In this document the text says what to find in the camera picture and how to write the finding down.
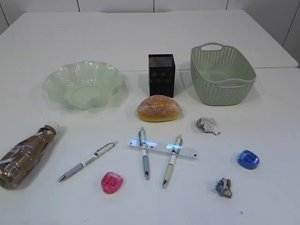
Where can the transparent plastic ruler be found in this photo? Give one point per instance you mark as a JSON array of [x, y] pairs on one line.
[[164, 148]]

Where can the brown coffee drink bottle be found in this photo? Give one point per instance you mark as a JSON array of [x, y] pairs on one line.
[[16, 165]]

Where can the black mesh pen holder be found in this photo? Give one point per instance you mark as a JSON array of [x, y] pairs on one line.
[[161, 74]]

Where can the grey grip pen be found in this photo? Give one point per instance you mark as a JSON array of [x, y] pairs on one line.
[[86, 162]]

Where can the green plastic basket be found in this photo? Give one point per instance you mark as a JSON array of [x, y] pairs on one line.
[[221, 74]]

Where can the pink pencil sharpener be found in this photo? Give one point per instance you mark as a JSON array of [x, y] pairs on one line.
[[111, 182]]

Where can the cream grip pen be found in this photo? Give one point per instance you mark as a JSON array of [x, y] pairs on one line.
[[172, 159]]

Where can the blue pencil sharpener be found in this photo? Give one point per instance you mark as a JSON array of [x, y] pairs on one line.
[[248, 160]]

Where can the green wavy glass plate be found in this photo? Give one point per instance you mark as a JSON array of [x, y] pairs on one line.
[[83, 85]]

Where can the blue grip pen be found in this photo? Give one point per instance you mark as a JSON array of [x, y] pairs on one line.
[[145, 159]]

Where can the sugared bread roll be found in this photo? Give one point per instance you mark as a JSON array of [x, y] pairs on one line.
[[159, 108]]

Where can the grey paper ball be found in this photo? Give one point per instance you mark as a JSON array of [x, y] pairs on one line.
[[223, 188]]

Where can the white paper ball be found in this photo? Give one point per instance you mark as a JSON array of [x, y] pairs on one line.
[[208, 125]]

